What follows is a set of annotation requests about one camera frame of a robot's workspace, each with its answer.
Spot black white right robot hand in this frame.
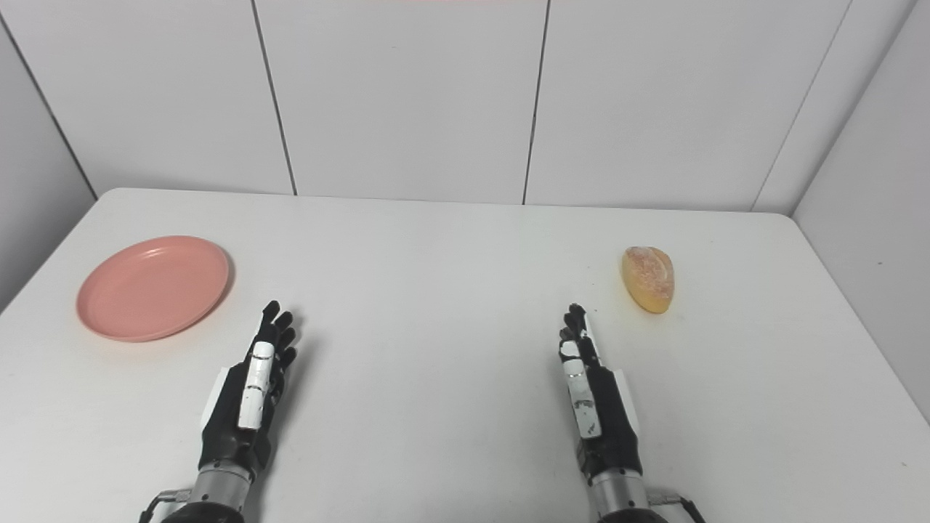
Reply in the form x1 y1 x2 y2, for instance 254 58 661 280
558 303 644 485

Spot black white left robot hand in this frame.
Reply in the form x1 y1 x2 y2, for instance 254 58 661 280
198 301 299 481

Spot golden bread roll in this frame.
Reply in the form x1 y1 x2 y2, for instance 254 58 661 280
620 246 676 315

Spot pink round plate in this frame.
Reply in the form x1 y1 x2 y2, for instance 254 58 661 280
76 235 230 343

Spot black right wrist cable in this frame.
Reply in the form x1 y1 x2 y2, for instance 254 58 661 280
647 488 706 523

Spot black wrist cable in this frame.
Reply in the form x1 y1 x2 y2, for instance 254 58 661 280
647 488 706 523
138 490 192 523

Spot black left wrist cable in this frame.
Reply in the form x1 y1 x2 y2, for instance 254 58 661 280
138 490 192 523

